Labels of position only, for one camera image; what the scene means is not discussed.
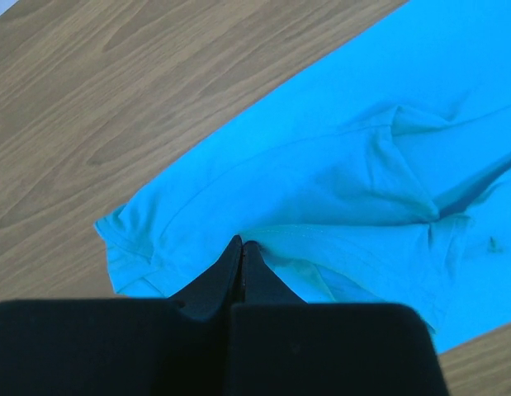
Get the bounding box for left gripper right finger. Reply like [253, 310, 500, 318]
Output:
[241, 242, 305, 304]

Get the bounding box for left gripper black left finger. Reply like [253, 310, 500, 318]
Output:
[168, 236, 242, 322]

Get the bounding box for cyan polo t shirt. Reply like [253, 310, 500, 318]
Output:
[95, 1, 511, 352]

